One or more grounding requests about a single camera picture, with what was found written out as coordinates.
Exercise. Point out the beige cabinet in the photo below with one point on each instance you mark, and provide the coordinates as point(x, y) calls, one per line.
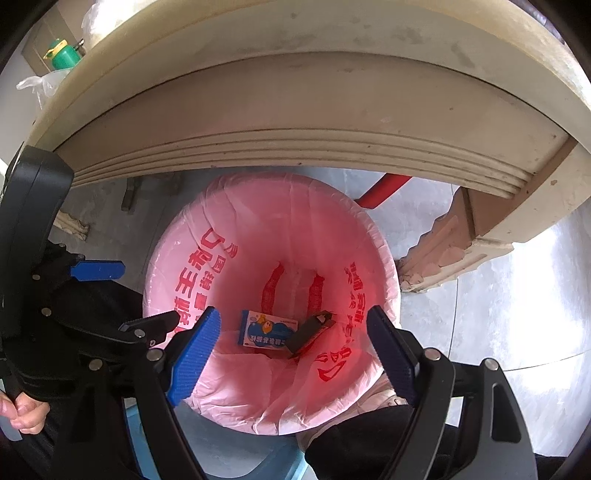
point(41, 46)

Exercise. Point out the person's black trousers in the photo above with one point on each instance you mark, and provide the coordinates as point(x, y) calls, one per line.
point(360, 445)

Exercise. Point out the clear plastic bag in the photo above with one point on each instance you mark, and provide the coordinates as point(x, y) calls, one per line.
point(41, 85)

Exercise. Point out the blue and white small box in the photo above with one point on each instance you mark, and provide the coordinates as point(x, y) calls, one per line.
point(265, 330)

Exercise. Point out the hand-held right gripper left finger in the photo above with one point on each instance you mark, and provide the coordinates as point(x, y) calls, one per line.
point(194, 357)

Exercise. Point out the light blue plastic stool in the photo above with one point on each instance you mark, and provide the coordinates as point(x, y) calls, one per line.
point(258, 457)

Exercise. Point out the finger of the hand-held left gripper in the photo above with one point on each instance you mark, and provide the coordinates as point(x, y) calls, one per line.
point(99, 271)
point(138, 330)

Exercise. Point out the green bottle with yellow cap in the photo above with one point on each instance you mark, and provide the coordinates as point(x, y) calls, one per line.
point(64, 57)

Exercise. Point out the beige carved table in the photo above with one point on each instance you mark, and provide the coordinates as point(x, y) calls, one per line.
point(295, 115)

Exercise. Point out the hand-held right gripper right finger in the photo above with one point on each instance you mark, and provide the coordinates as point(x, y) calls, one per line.
point(392, 357)

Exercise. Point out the person's left hand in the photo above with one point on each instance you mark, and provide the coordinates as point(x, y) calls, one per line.
point(27, 415)

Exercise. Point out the red plastic stool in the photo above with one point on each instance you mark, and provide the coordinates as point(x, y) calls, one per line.
point(383, 190)

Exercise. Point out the dark brown small box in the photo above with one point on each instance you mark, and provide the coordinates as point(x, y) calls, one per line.
point(304, 334)

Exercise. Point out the pink-lined round bin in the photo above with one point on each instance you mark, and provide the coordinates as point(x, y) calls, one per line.
point(240, 258)

